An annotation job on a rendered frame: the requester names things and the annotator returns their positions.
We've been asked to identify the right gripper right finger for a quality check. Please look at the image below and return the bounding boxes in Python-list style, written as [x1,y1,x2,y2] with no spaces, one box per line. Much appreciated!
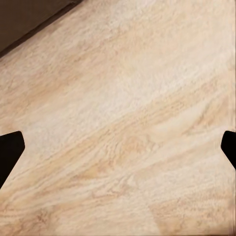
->
[221,130,236,169]

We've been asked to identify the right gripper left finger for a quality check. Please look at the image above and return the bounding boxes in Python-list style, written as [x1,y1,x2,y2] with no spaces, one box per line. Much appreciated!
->
[0,131,25,188]

